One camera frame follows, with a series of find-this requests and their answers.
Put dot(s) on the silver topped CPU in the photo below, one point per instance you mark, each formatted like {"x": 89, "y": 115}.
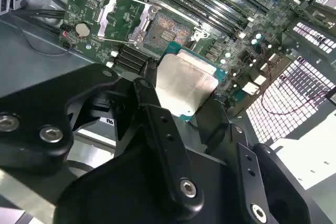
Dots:
{"x": 183, "y": 82}

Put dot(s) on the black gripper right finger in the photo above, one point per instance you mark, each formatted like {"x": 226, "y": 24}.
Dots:
{"x": 256, "y": 197}

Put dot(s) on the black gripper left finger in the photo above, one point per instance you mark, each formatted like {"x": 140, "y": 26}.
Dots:
{"x": 31, "y": 103}

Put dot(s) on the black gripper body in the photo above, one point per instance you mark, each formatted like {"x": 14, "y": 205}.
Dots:
{"x": 131, "y": 190}

